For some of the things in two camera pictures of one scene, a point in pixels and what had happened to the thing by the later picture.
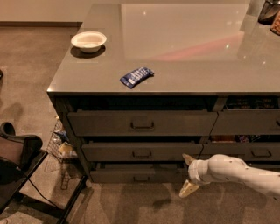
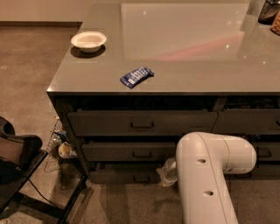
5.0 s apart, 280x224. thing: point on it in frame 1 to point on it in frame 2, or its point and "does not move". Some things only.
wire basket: x=60 y=147 to x=52 y=161
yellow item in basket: x=66 y=150 does not move
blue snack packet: x=136 y=76 does not move
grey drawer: x=132 y=152 does not move
